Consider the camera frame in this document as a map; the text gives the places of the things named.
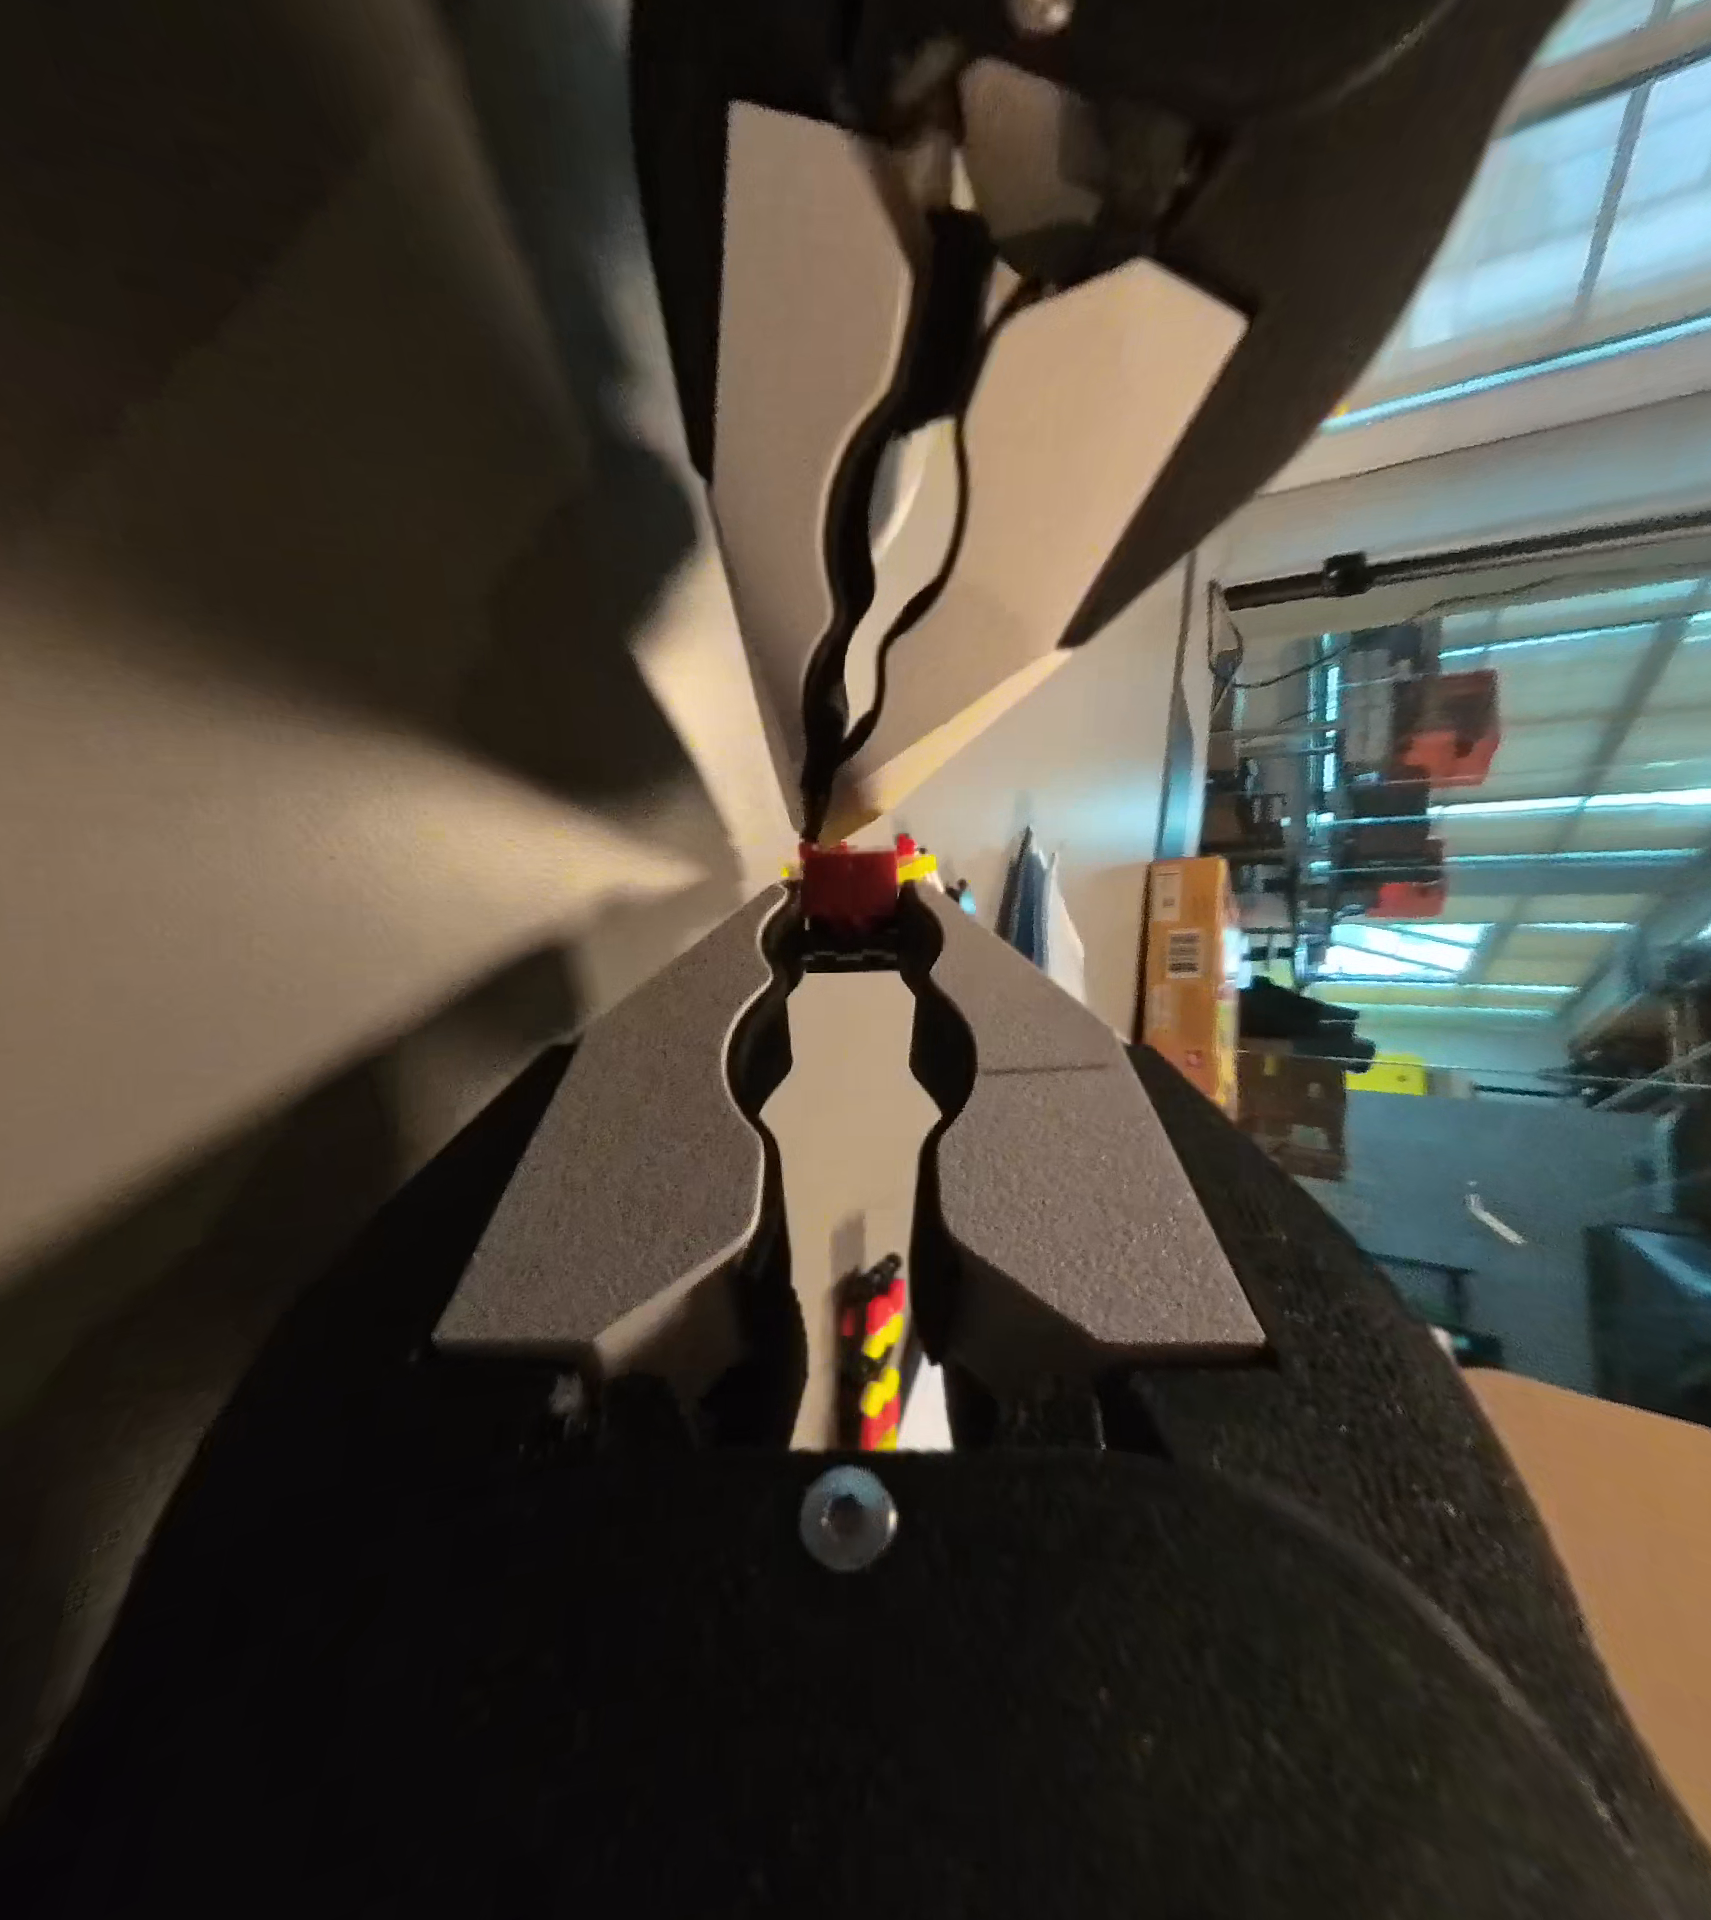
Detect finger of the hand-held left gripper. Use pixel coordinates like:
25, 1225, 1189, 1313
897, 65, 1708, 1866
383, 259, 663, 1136
821, 252, 1257, 825
705, 99, 949, 883

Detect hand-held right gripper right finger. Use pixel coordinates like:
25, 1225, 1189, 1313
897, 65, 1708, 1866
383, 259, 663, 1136
903, 883, 1267, 1363

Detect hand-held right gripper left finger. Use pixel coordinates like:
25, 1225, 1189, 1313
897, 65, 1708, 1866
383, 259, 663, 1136
429, 883, 807, 1371

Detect small red yellow lego assembly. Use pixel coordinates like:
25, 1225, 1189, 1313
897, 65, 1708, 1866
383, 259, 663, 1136
789, 832, 947, 975

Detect long red yellow lego assembly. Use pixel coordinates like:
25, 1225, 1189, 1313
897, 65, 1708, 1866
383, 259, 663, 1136
831, 1252, 905, 1452

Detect orange lego box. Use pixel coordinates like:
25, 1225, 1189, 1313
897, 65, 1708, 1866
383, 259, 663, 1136
1143, 855, 1241, 1113

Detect open instruction booklet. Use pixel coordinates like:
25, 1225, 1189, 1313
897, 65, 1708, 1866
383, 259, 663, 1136
997, 825, 1089, 1009

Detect large window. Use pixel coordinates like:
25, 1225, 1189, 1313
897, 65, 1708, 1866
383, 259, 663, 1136
1319, 0, 1711, 438

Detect storage shelves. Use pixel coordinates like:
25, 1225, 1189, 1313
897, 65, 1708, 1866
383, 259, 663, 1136
1199, 615, 1500, 925

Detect black pole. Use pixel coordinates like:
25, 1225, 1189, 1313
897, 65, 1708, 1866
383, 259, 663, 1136
1221, 502, 1711, 610

